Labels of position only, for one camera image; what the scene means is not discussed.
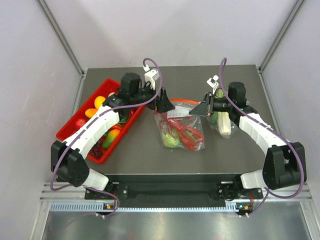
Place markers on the fake lemon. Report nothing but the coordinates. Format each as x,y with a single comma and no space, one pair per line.
98,102

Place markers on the fake dark grapes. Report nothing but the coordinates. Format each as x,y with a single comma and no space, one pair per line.
96,151

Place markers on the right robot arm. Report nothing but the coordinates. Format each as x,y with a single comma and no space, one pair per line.
285,162

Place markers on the clear bag with leek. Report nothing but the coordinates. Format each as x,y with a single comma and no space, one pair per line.
219,93

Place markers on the fake cabbage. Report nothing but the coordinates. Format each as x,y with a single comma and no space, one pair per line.
171,139

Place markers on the fake leek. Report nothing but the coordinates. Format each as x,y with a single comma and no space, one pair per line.
224,124

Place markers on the fake mango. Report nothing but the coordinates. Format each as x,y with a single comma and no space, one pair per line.
110,137

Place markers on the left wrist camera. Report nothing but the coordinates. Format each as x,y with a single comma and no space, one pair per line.
150,76

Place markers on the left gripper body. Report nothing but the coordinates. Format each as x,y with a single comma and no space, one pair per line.
142,95

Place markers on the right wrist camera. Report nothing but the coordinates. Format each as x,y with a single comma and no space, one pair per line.
213,82

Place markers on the fake green cucumber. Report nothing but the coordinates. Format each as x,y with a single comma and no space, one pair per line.
213,119

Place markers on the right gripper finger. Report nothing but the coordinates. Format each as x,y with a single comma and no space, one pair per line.
203,98
199,110

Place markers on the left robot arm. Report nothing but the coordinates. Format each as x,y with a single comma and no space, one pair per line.
68,156

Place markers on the grey cable duct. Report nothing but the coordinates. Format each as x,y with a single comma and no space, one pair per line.
105,208

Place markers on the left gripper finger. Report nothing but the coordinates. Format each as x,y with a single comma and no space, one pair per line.
165,104
152,105

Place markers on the red plastic bin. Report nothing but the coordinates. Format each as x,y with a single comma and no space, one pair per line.
95,128

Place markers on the fake red apple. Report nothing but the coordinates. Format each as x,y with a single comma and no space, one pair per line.
79,123

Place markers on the clear zip bag red slider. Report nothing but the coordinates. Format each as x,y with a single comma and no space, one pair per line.
182,107

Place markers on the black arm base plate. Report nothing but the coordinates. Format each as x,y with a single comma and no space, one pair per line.
179,190

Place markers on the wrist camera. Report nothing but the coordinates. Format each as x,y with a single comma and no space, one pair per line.
150,76
213,82

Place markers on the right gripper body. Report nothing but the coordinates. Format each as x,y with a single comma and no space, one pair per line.
216,104

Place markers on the fake orange fruit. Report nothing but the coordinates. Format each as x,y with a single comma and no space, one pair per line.
89,113

